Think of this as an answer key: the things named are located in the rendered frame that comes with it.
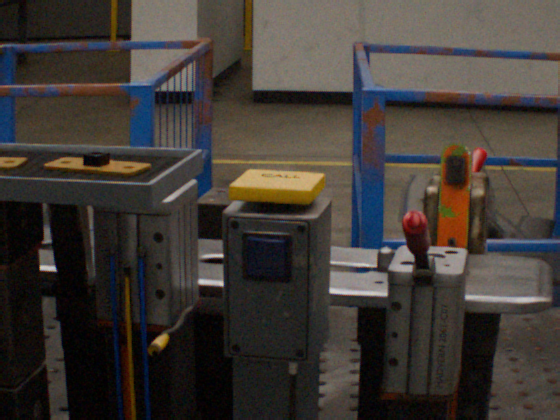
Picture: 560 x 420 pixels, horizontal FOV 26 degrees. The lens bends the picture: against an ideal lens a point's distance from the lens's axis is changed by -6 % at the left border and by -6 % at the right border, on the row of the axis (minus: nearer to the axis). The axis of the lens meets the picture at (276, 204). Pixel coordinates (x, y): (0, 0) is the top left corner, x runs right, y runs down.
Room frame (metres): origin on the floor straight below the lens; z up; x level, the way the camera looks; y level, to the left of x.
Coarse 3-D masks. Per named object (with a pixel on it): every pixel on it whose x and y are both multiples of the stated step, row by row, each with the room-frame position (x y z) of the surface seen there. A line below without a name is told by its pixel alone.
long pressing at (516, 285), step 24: (48, 240) 1.33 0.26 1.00; (216, 240) 1.34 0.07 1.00; (48, 264) 1.22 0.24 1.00; (216, 264) 1.24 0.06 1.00; (336, 264) 1.25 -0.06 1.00; (360, 264) 1.25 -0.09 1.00; (480, 264) 1.24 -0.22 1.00; (504, 264) 1.24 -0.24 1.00; (528, 264) 1.24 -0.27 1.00; (216, 288) 1.17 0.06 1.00; (336, 288) 1.15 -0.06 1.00; (360, 288) 1.15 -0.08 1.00; (384, 288) 1.16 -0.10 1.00; (480, 288) 1.16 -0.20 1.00; (504, 288) 1.15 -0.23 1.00; (528, 288) 1.15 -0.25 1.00; (480, 312) 1.11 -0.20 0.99; (504, 312) 1.11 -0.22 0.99; (528, 312) 1.11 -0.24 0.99
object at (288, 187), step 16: (240, 176) 0.92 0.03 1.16; (256, 176) 0.92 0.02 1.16; (272, 176) 0.92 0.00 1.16; (288, 176) 0.92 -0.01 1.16; (304, 176) 0.92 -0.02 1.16; (320, 176) 0.92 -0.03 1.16; (240, 192) 0.88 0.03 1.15; (256, 192) 0.88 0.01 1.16; (272, 192) 0.88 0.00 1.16; (288, 192) 0.88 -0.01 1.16; (304, 192) 0.87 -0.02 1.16; (272, 208) 0.90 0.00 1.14; (288, 208) 0.90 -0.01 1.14
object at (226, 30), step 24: (144, 0) 9.15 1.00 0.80; (168, 0) 9.13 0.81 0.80; (192, 0) 9.11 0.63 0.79; (216, 0) 9.96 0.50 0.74; (240, 0) 11.29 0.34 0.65; (144, 24) 9.15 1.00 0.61; (168, 24) 9.13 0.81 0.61; (192, 24) 9.11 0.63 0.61; (216, 24) 9.98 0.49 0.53; (240, 24) 11.31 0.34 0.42; (216, 48) 9.99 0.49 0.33; (240, 48) 11.32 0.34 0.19; (144, 72) 9.15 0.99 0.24; (192, 72) 9.11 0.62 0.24; (216, 72) 10.00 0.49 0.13
